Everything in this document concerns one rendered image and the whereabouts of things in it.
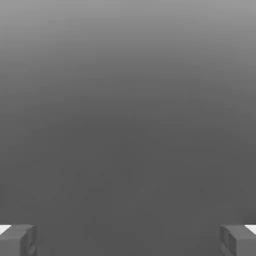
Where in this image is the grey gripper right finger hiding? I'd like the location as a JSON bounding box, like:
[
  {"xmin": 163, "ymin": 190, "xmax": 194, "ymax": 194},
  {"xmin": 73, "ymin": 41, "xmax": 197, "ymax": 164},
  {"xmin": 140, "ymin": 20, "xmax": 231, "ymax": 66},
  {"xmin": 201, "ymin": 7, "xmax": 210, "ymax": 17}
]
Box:
[{"xmin": 219, "ymin": 224, "xmax": 256, "ymax": 256}]

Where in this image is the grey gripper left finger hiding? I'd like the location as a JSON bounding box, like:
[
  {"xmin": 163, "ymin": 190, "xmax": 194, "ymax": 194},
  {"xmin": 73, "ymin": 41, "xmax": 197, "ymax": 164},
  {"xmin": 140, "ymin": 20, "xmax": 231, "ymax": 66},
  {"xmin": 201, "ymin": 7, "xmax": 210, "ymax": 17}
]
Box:
[{"xmin": 0, "ymin": 224, "xmax": 38, "ymax": 256}]

